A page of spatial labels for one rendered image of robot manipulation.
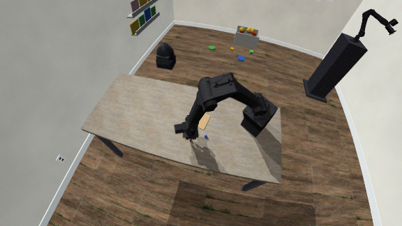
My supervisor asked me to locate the tan flat mat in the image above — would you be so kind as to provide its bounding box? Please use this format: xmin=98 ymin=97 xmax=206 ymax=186
xmin=198 ymin=114 xmax=210 ymax=130

